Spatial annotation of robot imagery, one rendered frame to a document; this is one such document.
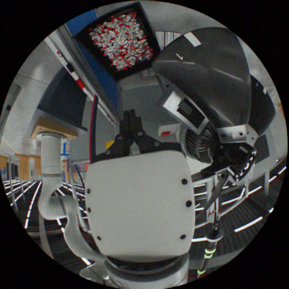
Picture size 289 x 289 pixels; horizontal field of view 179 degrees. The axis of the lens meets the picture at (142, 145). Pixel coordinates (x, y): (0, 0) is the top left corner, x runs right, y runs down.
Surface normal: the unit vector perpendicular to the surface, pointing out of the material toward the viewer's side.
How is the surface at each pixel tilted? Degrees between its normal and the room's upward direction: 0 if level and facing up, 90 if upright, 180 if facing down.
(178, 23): 0
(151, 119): 90
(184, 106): 50
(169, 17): 0
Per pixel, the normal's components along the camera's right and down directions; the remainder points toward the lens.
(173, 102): 0.03, 0.44
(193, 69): -0.43, 0.74
